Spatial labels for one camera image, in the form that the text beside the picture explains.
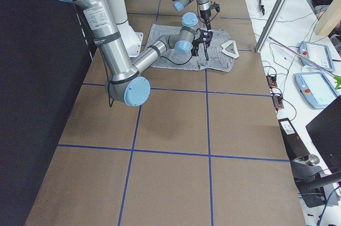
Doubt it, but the black rectangular box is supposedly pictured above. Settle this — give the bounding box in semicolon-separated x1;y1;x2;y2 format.
278;118;310;160

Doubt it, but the upper teach pendant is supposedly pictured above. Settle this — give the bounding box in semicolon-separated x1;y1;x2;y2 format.
299;41;335;72

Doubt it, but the striped polo shirt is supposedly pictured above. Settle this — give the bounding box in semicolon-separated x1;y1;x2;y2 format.
151;29;236;72

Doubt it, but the black camera stand base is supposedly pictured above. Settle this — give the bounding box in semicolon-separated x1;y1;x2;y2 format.
290;157;340;208

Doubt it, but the teach pendant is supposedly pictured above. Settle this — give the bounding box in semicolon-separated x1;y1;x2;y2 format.
294;71;338;109
299;41;335;72

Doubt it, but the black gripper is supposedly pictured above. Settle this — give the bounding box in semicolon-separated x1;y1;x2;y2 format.
191;29;211;61
200;9;212;30

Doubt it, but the aluminium frame post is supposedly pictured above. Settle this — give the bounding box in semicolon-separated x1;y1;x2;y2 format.
255;0;287;53

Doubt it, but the lower teach pendant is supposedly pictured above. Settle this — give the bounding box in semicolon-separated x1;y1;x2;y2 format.
294;71;338;109

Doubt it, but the blue cable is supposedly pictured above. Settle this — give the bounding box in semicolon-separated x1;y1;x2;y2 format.
317;185;341;226

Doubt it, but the orange black usb hub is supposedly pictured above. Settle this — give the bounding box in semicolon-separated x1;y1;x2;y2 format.
266;75;278;88

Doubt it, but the thin metal rod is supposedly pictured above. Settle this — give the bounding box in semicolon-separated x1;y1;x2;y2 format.
269;37;340;89

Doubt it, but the black monitor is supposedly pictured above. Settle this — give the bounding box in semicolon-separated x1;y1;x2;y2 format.
306;96;340;168

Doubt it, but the wooden beam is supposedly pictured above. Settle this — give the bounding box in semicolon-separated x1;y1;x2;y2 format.
315;0;340;36

